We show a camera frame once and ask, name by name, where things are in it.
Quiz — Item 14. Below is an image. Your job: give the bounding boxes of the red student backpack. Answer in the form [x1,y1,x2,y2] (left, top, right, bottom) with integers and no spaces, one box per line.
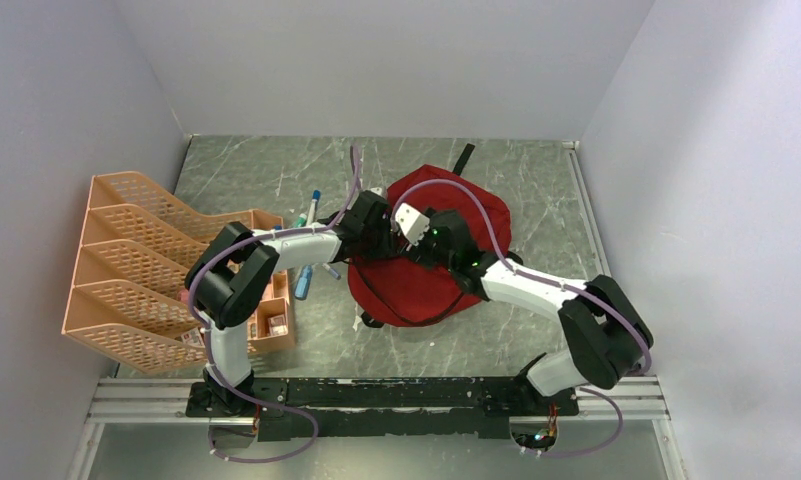
[348,144,512,328]

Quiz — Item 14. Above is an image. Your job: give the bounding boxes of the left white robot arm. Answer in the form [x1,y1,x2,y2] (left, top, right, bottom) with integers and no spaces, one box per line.
[185,191,391,416]

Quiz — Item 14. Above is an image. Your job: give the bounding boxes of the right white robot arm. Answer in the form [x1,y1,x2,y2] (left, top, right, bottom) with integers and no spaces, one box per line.
[393,204,653,414]

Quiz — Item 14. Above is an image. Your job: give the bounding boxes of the blue capped white marker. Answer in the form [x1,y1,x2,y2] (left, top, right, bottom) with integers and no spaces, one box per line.
[322,263,342,280]

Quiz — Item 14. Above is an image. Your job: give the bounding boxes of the blue tipped white marker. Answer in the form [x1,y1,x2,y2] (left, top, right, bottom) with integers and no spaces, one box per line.
[306,190,321,224]

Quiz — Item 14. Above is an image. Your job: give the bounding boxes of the blue utility knife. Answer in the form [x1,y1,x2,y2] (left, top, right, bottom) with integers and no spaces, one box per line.
[294,265,313,300]

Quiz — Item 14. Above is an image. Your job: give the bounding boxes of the small pink box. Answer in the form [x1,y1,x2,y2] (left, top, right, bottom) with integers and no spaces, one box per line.
[267,315,289,336]

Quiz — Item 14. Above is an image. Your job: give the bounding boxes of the orange plastic file organizer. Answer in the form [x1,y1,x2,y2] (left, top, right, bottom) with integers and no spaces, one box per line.
[61,171,285,374]

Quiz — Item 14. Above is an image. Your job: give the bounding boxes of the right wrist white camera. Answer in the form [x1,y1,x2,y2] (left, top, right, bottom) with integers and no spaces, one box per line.
[393,203,430,249]

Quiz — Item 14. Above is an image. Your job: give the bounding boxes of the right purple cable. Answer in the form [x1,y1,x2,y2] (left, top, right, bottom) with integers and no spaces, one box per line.
[390,178,654,460]

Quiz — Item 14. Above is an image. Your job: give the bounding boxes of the purple cable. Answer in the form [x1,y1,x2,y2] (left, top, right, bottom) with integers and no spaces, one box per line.
[390,178,654,460]
[186,145,364,464]

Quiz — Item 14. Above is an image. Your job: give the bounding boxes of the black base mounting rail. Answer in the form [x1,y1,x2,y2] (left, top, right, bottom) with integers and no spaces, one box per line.
[184,376,579,442]

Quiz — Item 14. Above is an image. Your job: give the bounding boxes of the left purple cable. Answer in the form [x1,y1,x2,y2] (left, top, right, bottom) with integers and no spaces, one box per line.
[186,145,364,464]

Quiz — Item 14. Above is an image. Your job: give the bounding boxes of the aluminium frame rail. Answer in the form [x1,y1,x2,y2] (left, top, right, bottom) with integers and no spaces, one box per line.
[68,376,691,479]

